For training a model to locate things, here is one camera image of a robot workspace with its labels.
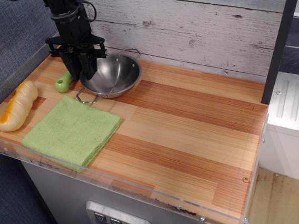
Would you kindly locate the green folded cloth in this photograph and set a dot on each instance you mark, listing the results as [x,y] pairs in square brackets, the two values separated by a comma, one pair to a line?
[72,134]

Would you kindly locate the green handled grey toy spatula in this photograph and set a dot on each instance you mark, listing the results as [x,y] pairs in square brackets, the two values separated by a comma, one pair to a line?
[63,83]

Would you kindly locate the yellow toy bread loaf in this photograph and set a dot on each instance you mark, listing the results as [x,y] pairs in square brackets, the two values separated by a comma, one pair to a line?
[19,107]

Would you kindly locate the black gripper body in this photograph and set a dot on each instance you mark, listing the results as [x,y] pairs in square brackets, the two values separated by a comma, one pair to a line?
[75,34]

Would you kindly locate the clear acrylic front guard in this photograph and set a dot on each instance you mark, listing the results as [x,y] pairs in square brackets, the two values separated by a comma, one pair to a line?
[65,193]

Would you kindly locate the silver metal bowl with handles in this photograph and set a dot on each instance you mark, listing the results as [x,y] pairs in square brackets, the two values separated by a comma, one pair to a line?
[116,75]

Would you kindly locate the black right vertical post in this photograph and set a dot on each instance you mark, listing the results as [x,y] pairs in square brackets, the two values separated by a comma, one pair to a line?
[284,28]

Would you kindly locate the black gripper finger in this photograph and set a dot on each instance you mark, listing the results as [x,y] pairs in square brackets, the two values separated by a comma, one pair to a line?
[89,65]
[72,64]

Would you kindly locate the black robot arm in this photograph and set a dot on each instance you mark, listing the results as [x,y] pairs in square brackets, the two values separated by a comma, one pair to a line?
[64,6]

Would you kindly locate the white toy sink unit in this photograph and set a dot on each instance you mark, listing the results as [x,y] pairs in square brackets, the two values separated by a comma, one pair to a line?
[279,151]

